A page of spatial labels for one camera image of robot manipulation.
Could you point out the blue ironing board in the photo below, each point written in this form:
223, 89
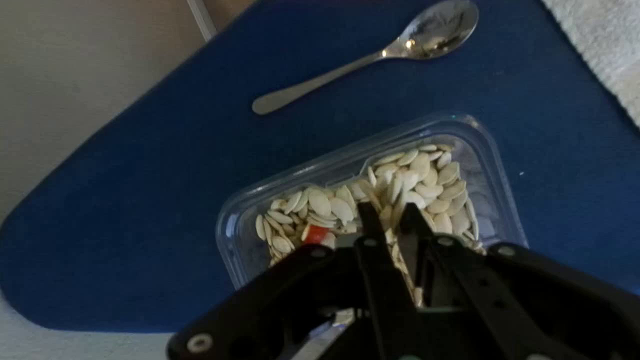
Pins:
167, 201

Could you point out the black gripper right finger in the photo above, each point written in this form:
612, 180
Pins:
480, 301

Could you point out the pale pumpkin seeds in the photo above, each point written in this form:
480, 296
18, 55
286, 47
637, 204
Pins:
412, 182

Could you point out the silver metal spoon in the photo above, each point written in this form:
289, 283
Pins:
433, 30

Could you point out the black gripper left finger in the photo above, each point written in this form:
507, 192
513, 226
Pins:
382, 287

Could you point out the clear plastic lunchbox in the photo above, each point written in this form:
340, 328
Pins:
491, 192

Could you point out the white folded towel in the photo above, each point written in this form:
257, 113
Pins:
611, 47

